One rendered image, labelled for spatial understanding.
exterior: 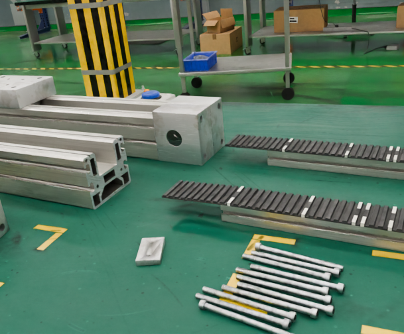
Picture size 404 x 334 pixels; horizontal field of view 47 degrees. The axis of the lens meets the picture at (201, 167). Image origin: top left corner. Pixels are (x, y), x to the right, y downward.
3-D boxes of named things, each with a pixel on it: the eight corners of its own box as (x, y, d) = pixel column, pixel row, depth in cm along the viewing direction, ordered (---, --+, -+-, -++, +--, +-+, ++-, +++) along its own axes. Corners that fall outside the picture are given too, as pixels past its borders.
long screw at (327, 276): (332, 279, 51) (332, 272, 51) (329, 284, 51) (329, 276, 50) (245, 256, 57) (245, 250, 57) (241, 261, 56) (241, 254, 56)
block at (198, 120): (230, 140, 92) (226, 93, 88) (202, 166, 82) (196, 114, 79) (190, 136, 96) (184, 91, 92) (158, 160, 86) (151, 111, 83)
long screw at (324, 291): (330, 293, 49) (330, 285, 49) (327, 299, 49) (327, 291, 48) (239, 270, 55) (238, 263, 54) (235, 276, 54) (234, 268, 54)
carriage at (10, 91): (59, 105, 107) (52, 75, 104) (23, 121, 98) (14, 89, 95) (9, 102, 114) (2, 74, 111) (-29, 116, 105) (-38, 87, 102)
